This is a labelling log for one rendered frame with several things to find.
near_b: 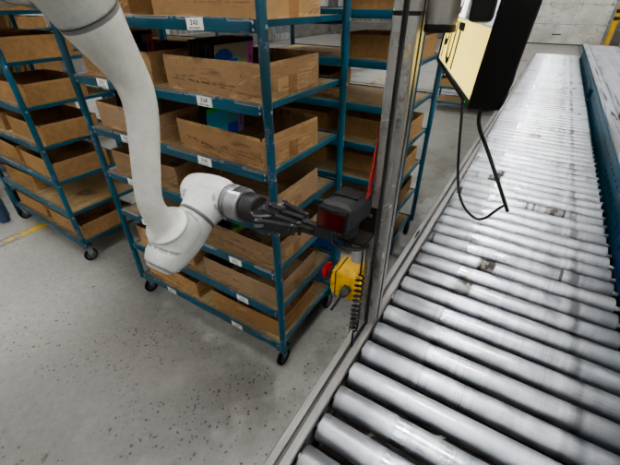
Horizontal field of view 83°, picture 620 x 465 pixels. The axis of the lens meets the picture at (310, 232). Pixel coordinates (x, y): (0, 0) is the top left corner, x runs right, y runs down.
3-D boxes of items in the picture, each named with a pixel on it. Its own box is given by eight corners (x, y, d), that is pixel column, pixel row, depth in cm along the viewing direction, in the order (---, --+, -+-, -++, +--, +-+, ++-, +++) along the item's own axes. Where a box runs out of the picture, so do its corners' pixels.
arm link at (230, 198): (240, 178, 92) (257, 183, 89) (244, 208, 97) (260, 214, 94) (215, 191, 85) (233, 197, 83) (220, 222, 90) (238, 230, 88)
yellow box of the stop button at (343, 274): (338, 274, 88) (339, 251, 84) (369, 286, 85) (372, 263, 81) (307, 310, 78) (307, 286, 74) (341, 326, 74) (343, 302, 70)
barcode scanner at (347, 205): (310, 252, 65) (315, 199, 60) (339, 229, 74) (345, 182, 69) (341, 264, 62) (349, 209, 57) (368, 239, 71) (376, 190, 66)
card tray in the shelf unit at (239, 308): (212, 304, 171) (209, 289, 165) (252, 269, 192) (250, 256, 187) (280, 338, 154) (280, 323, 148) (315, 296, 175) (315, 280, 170)
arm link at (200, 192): (248, 197, 97) (222, 235, 92) (208, 184, 104) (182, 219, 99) (232, 172, 89) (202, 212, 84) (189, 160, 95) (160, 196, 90)
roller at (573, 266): (426, 236, 120) (430, 231, 124) (612, 292, 97) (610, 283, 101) (429, 224, 118) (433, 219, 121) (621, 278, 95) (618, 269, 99)
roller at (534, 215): (446, 206, 140) (449, 197, 142) (603, 246, 117) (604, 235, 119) (447, 197, 136) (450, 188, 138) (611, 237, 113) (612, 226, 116)
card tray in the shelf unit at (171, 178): (116, 170, 157) (109, 149, 152) (170, 149, 179) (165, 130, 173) (180, 191, 140) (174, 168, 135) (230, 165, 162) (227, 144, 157)
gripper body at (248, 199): (234, 199, 83) (265, 209, 79) (256, 186, 89) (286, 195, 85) (237, 226, 88) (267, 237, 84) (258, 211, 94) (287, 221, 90)
